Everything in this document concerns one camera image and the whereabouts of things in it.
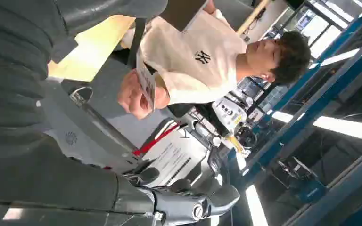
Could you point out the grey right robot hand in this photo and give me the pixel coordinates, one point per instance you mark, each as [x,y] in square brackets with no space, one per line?
[59,190]

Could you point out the ribbed grey right robot arm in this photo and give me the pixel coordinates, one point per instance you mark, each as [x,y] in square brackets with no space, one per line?
[10,71]

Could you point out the person's hand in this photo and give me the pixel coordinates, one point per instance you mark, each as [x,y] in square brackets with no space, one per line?
[132,96]

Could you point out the white badge with barcode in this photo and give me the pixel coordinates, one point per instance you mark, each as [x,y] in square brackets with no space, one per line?
[174,159]

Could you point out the pale wooden card box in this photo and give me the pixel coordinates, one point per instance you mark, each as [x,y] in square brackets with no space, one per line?
[90,50]

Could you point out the white device with buttons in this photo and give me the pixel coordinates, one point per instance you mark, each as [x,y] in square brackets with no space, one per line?
[229,112]

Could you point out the person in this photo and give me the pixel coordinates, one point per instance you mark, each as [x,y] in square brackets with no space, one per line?
[196,62]

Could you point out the long ceiling light strip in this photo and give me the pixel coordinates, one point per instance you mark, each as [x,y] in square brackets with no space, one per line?
[346,128]
[256,206]
[340,57]

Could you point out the dark grey board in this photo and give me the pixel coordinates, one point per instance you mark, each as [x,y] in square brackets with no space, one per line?
[181,12]

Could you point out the blue machine base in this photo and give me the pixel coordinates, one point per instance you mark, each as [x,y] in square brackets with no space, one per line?
[309,188]

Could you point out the wooden pole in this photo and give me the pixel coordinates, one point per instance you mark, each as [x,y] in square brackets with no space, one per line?
[252,16]

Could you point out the blue steel beam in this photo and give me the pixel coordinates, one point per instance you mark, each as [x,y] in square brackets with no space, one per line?
[340,190]
[318,99]

